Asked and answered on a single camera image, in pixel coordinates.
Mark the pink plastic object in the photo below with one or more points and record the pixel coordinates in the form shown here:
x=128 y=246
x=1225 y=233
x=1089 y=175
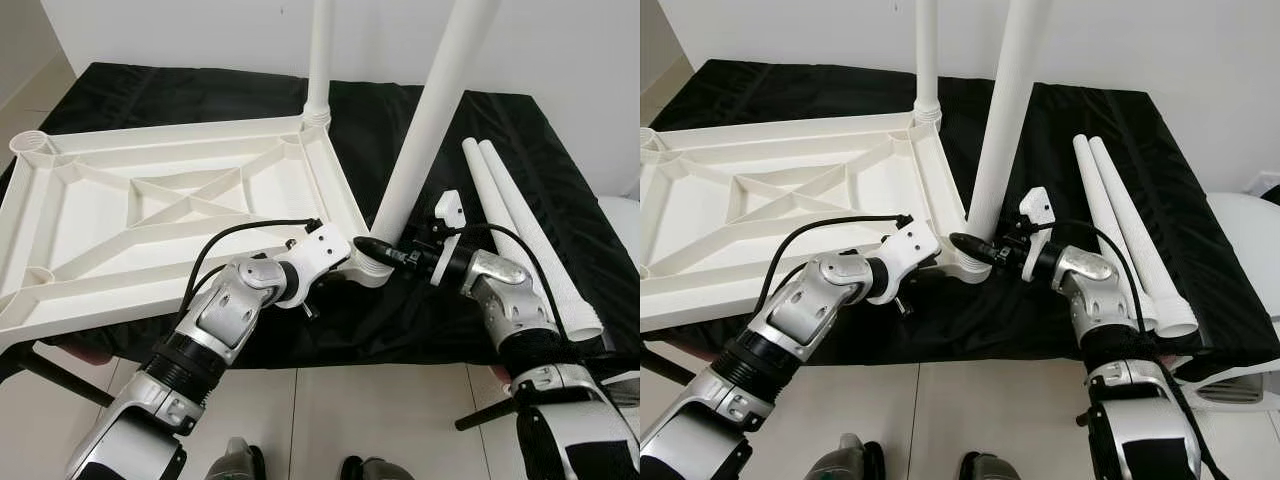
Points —
x=501 y=375

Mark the grey left robot foot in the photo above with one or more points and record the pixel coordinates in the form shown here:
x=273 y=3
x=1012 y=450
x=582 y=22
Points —
x=233 y=463
x=840 y=460

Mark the black table cloth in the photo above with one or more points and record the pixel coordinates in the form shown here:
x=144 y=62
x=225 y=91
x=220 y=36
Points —
x=1000 y=330
x=400 y=330

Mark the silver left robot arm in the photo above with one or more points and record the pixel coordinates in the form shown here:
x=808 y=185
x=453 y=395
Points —
x=800 y=310
x=220 y=315

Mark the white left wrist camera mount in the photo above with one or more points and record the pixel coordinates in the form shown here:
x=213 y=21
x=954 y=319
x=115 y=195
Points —
x=910 y=248
x=322 y=250

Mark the black power plug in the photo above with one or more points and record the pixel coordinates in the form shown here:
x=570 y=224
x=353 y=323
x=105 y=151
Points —
x=1271 y=190

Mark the grey right robot foot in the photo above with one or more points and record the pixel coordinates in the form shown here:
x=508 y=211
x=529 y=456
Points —
x=377 y=470
x=988 y=469

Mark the white plastic table leg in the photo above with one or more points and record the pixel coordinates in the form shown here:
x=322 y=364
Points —
x=1005 y=120
x=485 y=190
x=430 y=120
x=320 y=50
x=520 y=210
x=1130 y=220
x=1098 y=200
x=928 y=50

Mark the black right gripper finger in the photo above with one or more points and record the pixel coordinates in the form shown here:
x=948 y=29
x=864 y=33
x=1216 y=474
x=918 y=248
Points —
x=974 y=248
x=380 y=251

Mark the grey robot foot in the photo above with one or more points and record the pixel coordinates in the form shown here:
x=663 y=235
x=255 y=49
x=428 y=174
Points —
x=233 y=463
x=988 y=469
x=840 y=460
x=377 y=470

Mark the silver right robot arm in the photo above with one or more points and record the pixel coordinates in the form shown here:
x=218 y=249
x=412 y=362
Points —
x=510 y=300
x=1100 y=295

